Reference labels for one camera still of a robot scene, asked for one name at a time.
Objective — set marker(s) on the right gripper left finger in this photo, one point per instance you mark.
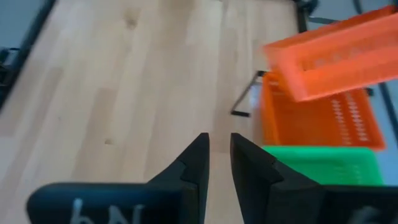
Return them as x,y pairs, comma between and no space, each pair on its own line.
174,199

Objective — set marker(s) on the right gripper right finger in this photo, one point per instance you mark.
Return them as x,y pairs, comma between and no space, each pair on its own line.
273,199

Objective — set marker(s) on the green plastic basket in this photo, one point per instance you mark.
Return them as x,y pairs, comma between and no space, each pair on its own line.
326,165

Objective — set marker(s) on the orange plastic basket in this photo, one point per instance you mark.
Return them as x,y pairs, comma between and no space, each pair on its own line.
311,124
342,59

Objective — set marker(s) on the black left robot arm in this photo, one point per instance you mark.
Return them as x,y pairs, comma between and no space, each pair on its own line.
6,68

